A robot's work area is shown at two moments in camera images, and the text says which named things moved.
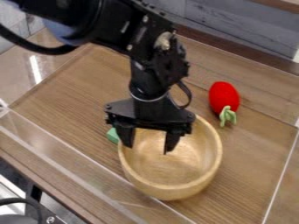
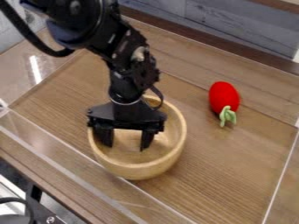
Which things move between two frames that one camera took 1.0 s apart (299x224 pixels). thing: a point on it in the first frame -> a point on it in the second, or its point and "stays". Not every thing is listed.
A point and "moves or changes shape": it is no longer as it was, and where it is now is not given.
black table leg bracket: (38, 213) stays
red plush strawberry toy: (223, 99) stays
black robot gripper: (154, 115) -> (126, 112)
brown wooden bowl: (181, 173) moves or changes shape
